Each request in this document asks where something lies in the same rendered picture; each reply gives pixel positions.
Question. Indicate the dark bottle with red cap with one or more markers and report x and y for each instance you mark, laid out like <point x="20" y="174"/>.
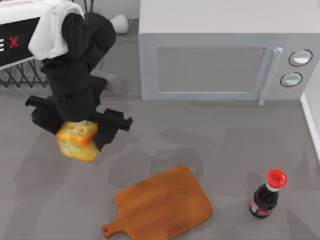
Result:
<point x="265" y="200"/>

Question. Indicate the yellow toasted bread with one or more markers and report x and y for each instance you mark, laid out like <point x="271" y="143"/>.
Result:
<point x="76" y="142"/>

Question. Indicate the pale grey microwave oven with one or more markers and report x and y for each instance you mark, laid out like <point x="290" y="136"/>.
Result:
<point x="220" y="25"/>

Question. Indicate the white furniture panel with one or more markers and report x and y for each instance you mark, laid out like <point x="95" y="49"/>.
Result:
<point x="312" y="120"/>

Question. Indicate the wooden cutting board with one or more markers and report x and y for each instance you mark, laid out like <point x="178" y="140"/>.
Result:
<point x="162" y="205"/>

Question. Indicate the pale grey camera box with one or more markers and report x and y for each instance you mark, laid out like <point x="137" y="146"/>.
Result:
<point x="111" y="81"/>

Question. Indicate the round microwave knob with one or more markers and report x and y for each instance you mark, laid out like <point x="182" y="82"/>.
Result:
<point x="291" y="79"/>
<point x="300" y="58"/>

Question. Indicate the white rounded object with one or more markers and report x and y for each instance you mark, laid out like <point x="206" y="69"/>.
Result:
<point x="120" y="23"/>

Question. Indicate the microwave oven door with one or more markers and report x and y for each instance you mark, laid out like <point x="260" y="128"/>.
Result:
<point x="210" y="70"/>

